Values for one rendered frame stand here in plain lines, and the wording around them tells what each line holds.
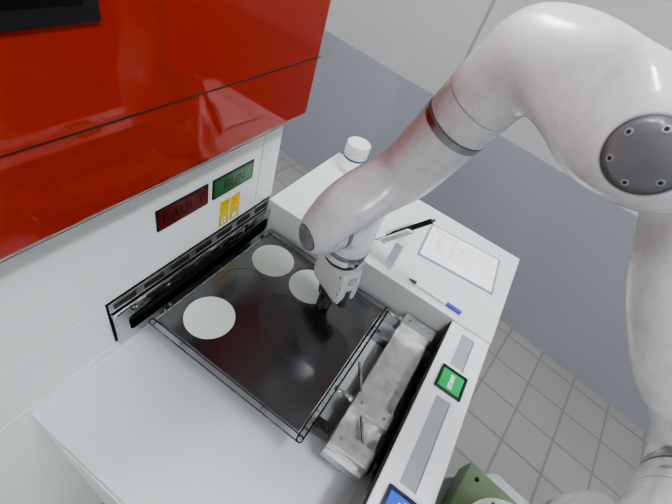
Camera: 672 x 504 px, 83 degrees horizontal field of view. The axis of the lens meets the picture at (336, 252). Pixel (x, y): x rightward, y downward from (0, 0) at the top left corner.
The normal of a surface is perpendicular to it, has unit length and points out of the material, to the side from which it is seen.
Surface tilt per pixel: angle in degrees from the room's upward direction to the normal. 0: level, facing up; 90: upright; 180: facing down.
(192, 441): 0
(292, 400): 0
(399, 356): 0
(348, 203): 55
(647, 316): 103
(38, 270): 90
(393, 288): 90
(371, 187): 47
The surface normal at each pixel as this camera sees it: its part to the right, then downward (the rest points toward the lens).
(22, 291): 0.82, 0.54
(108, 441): 0.26, -0.66
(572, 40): -0.71, -0.35
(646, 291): -0.96, -0.22
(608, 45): -0.70, -0.56
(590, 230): -0.63, 0.43
